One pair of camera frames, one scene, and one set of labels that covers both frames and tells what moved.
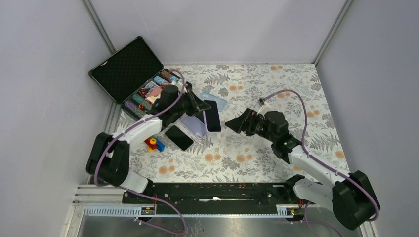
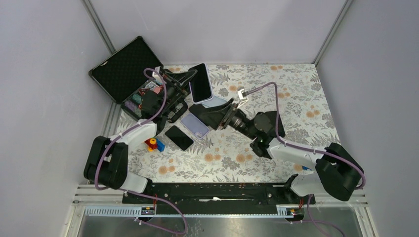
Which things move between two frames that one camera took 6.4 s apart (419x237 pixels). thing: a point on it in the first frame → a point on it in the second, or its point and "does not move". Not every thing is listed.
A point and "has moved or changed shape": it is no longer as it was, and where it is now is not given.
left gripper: (196, 104) → (180, 80)
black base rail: (201, 199) does not move
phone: (183, 141) does not move
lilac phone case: (196, 127) does not move
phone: (211, 117) has moved or changed shape
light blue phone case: (221, 102) does not move
